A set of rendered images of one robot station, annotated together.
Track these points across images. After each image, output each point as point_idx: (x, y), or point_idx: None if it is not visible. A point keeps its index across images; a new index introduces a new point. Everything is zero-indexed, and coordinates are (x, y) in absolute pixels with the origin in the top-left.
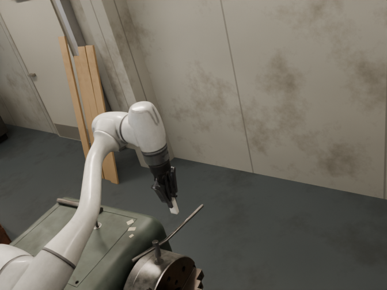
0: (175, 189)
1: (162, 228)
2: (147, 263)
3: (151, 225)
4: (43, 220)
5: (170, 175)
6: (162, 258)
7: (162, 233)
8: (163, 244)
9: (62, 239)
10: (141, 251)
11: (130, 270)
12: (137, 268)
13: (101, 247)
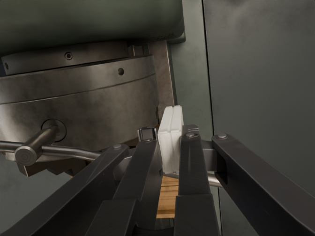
0: (221, 182)
1: (168, 25)
2: (31, 107)
3: (137, 6)
4: None
5: (282, 233)
6: (67, 127)
7: (161, 29)
8: (153, 33)
9: None
10: (61, 40)
11: (15, 52)
12: (6, 93)
13: None
